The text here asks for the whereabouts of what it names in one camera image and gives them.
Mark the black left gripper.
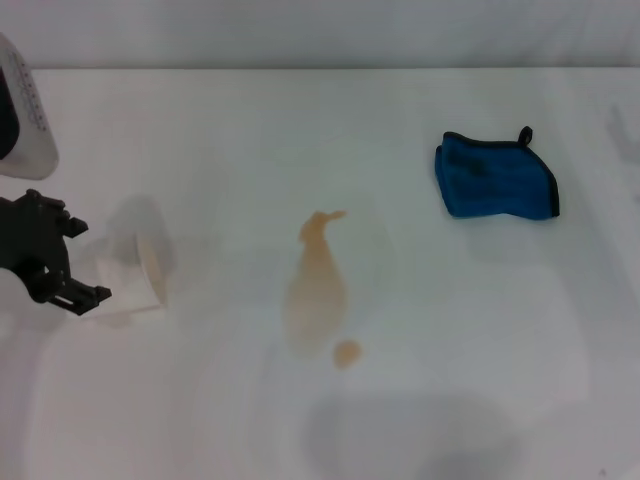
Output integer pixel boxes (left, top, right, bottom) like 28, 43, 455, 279
0, 188, 113, 318

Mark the white paper cup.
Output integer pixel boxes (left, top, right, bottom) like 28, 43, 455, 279
84, 194, 177, 312

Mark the blue rag with black trim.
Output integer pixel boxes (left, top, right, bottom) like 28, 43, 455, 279
433, 126, 562, 222

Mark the large brown water stain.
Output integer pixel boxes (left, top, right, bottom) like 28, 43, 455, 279
283, 208, 350, 358

